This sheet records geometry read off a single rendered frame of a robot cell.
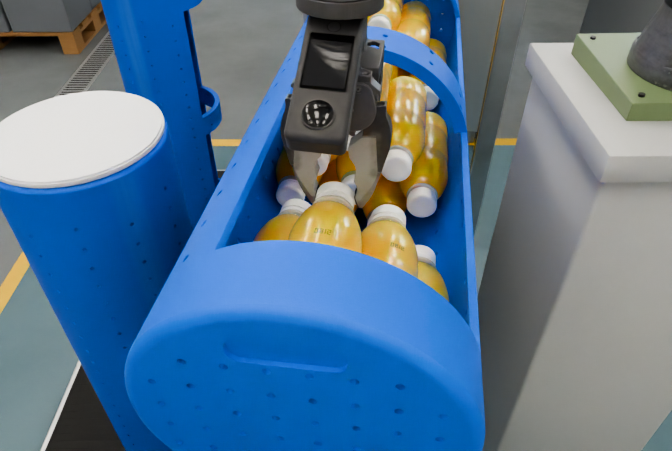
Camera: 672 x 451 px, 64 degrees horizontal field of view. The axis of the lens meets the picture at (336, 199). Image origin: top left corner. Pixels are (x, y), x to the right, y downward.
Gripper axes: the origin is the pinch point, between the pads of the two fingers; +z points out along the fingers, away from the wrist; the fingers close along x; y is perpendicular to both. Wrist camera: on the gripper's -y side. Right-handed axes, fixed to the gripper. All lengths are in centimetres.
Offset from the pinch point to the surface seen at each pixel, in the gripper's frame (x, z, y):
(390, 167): -4.7, 5.2, 13.4
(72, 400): 77, 101, 25
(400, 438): -8.2, 5.4, -20.8
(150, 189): 33.1, 18.9, 20.6
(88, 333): 47, 46, 11
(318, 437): -1.9, 7.1, -20.8
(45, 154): 47, 12, 18
